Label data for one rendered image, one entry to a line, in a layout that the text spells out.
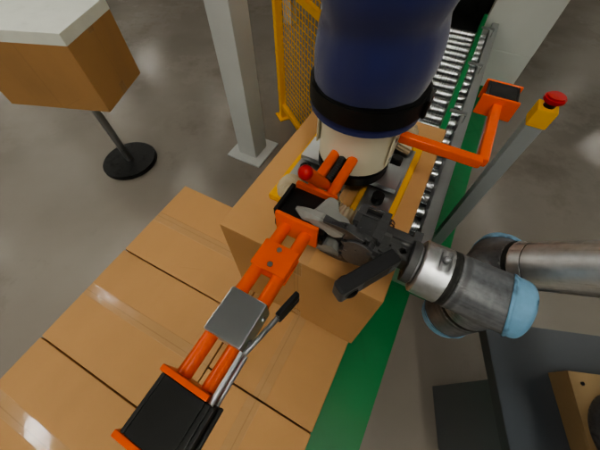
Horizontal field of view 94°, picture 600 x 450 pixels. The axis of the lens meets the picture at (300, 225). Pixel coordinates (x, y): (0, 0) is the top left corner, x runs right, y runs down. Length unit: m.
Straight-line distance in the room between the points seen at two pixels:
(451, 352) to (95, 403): 1.58
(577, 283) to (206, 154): 2.30
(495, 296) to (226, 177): 2.00
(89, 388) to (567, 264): 1.30
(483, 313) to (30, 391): 1.33
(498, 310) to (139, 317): 1.12
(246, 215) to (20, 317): 1.80
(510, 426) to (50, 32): 2.20
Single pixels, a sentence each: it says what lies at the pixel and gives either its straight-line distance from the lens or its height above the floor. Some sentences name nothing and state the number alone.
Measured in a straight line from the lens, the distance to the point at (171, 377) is 0.42.
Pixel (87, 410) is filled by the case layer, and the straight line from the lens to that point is 1.28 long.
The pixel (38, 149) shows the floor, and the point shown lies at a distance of 3.21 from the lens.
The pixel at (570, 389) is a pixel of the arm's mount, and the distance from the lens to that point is 1.06.
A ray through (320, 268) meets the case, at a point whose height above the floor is 1.07.
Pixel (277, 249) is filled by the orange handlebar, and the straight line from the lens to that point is 0.46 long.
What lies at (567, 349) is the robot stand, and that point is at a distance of 1.17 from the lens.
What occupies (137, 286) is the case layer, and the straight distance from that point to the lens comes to 1.32.
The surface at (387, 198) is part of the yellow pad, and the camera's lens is 0.70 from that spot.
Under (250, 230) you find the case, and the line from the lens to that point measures 0.66.
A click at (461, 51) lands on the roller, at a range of 2.76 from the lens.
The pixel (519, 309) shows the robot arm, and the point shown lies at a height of 1.24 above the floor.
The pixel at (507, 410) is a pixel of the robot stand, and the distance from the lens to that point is 1.02.
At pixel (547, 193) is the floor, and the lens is 2.76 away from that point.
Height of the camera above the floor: 1.62
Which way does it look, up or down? 58 degrees down
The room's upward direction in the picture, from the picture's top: straight up
